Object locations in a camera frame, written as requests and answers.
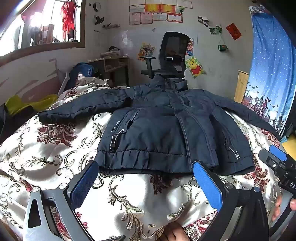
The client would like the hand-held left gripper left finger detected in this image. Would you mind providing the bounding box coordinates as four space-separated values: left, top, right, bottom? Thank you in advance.
23 160 100 241

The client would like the floral printed satin bedspread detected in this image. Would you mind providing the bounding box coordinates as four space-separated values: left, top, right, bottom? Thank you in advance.
0 79 287 241

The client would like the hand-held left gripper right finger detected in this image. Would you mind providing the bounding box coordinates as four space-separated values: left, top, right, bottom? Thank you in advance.
193 160 270 241

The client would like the colourful cartoon wall poster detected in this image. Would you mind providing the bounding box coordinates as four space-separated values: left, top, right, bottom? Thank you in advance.
138 42 156 62

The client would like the cartoon poster behind chair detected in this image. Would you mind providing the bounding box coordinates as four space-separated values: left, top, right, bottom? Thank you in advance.
186 38 194 56

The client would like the red hanging ornament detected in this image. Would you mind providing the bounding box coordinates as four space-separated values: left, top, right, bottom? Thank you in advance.
60 1 77 42

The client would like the white bar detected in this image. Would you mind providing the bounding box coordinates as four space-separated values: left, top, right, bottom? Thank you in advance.
57 71 70 95

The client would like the person's right hand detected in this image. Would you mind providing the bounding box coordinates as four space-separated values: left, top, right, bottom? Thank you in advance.
271 194 296 222

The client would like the yellow bear wall poster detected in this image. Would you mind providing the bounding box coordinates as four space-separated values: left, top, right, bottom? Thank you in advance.
185 56 206 79

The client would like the blue backpack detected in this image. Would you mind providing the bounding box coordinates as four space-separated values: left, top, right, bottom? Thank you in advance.
69 62 95 87

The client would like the dark navy padded jacket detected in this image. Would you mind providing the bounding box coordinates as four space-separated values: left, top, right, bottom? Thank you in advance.
38 75 281 175

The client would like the yellow green cloth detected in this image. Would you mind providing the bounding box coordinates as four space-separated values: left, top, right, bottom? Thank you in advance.
5 94 58 116

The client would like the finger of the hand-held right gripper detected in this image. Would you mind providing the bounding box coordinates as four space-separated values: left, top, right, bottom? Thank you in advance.
258 149 281 173
269 145 288 161

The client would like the wooden framed window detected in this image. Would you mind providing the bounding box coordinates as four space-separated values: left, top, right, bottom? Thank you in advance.
0 0 86 57

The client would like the light wooden board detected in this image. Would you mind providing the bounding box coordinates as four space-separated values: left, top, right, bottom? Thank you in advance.
234 70 250 103

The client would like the group of wall certificates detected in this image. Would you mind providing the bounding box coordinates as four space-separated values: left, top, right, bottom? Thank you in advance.
129 0 193 25

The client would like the black mesh office chair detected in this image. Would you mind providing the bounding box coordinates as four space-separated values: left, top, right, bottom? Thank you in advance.
140 32 193 80

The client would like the wooden desk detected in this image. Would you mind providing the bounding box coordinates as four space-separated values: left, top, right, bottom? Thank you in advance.
87 56 130 87

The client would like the red paper envelope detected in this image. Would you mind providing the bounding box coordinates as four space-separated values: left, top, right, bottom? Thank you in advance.
226 23 242 40

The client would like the blue dotted printed curtain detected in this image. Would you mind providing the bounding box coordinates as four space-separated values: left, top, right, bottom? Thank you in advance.
242 6 296 137

